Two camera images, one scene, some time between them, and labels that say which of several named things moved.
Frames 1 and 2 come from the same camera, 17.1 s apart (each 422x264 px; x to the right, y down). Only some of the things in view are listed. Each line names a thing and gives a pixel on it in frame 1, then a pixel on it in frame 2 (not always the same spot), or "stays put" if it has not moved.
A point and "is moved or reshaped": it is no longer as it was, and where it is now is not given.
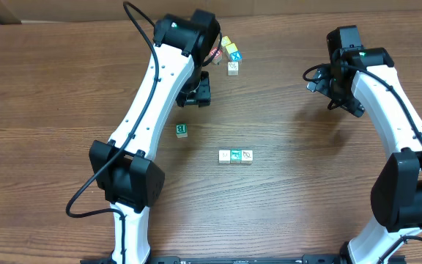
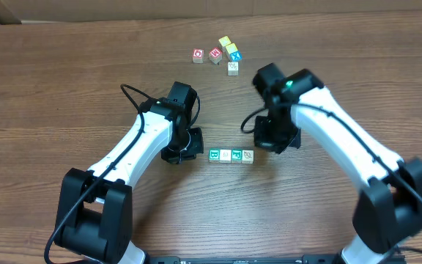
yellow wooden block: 181,130 is moved or reshaped
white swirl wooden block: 224,156 stays put
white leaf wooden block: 246,156 stays put
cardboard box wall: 4,12 stays put
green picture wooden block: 236,155 stays put
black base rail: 216,259 stays put
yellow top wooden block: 226,41 stays put
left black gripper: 195,97 -> 187,147
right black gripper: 321,86 -> 274,137
